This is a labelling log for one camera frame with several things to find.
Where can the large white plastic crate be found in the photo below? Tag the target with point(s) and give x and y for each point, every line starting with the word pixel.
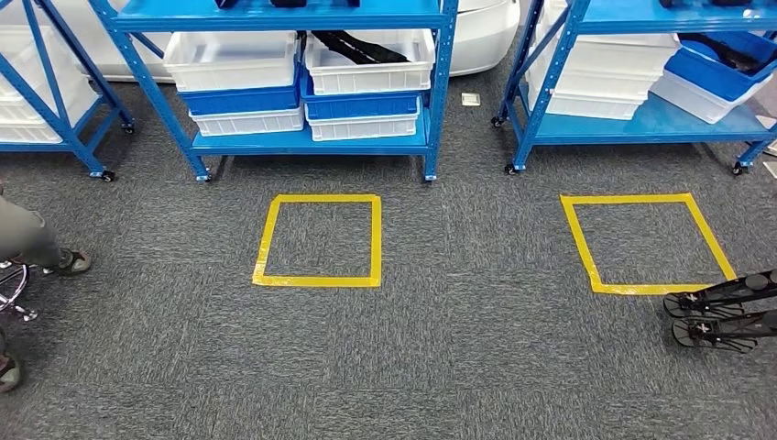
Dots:
pixel 619 54
pixel 607 85
pixel 583 106
pixel 85 100
pixel 30 54
pixel 24 130

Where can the blue metal shelf rack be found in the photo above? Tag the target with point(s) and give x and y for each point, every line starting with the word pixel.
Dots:
pixel 637 127
pixel 303 142
pixel 67 130

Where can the black curved trim part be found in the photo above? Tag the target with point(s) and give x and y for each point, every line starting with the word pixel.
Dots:
pixel 722 53
pixel 358 48

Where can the black plastic panel part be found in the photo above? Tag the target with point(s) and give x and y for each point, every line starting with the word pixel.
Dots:
pixel 288 2

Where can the chrome base stool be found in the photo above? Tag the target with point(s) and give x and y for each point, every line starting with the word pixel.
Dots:
pixel 15 291

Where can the person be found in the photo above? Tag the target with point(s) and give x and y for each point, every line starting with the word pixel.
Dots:
pixel 27 237

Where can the yellow floor tape square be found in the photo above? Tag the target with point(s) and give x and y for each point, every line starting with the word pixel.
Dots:
pixel 376 243
pixel 576 243

